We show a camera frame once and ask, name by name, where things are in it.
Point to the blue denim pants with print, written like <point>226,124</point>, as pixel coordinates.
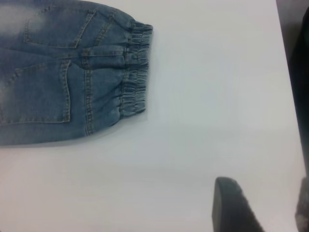
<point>60,84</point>

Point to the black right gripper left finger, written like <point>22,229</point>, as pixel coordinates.
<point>229,207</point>

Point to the speckled right gripper right finger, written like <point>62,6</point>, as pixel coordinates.
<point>303,207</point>

